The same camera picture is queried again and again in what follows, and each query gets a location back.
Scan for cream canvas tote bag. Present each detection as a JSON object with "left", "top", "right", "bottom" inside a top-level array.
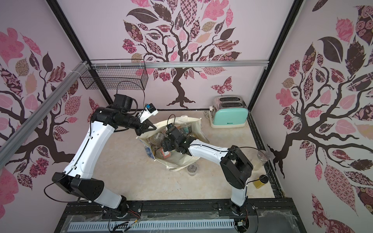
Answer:
[{"left": 137, "top": 116, "right": 209, "bottom": 171}]

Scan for grey clear seed jar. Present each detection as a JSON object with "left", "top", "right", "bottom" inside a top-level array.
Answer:
[{"left": 149, "top": 133, "right": 164, "bottom": 146}]

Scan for clear seed jar dark lid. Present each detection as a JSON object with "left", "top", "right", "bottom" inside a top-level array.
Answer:
[{"left": 186, "top": 163, "right": 198, "bottom": 176}]

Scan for clear jar sandy contents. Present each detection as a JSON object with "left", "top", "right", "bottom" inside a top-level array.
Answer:
[{"left": 251, "top": 150, "right": 269, "bottom": 171}]

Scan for yellow label seed jar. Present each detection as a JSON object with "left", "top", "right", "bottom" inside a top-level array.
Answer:
[{"left": 253, "top": 175, "right": 269, "bottom": 189}]

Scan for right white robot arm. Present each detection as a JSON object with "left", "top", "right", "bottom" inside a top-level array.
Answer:
[{"left": 161, "top": 124, "right": 268, "bottom": 216}]

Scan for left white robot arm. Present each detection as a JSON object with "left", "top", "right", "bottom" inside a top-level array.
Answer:
[{"left": 52, "top": 94, "right": 158, "bottom": 217}]

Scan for red label seed jar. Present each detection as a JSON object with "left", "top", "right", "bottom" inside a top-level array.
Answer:
[{"left": 156, "top": 148, "right": 172, "bottom": 160}]

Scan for mint green toaster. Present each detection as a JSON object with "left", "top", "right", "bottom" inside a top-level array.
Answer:
[{"left": 208, "top": 95, "right": 249, "bottom": 129}]

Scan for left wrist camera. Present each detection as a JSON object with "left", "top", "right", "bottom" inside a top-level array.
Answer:
[{"left": 139, "top": 103, "right": 158, "bottom": 123}]

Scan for black wire basket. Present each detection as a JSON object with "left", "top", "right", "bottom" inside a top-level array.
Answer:
[{"left": 80, "top": 58, "right": 149, "bottom": 90}]

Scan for aluminium rail back wall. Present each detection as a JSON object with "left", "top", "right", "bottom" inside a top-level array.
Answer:
[{"left": 91, "top": 59, "right": 269, "bottom": 69}]

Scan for aluminium rail wall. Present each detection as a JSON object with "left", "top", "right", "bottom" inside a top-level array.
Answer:
[
  {"left": 1, "top": 61, "right": 88, "bottom": 168},
  {"left": 91, "top": 59, "right": 269, "bottom": 69}
]

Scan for white slotted cable duct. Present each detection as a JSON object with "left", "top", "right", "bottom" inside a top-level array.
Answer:
[{"left": 62, "top": 219, "right": 237, "bottom": 233}]

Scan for black base frame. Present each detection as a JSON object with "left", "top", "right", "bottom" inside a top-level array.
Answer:
[{"left": 55, "top": 198, "right": 306, "bottom": 233}]

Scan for aluminium rail left wall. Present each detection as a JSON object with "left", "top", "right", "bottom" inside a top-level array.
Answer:
[{"left": 1, "top": 61, "right": 88, "bottom": 168}]

